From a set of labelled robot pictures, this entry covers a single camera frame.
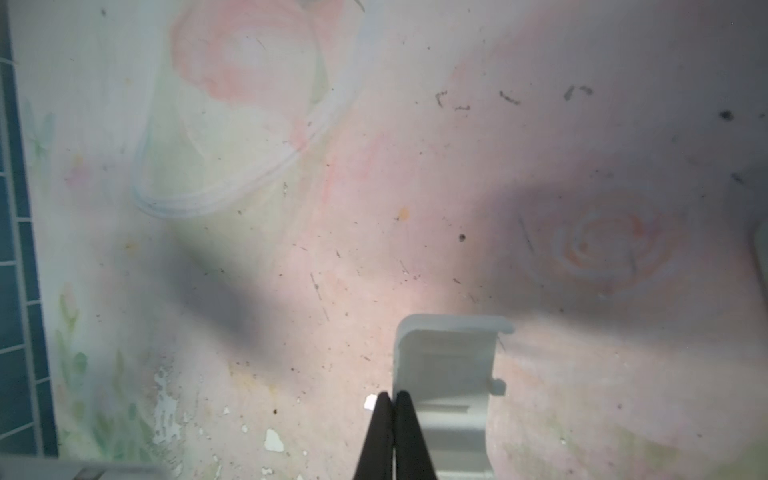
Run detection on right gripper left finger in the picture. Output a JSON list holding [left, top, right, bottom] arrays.
[[353, 392, 394, 480]]

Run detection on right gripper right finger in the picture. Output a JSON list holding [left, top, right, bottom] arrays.
[[394, 390, 437, 480]]

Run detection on white battery cover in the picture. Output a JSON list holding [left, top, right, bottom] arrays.
[[393, 314, 514, 479]]

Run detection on white remote control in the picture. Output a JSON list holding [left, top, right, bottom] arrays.
[[753, 219, 768, 291]]

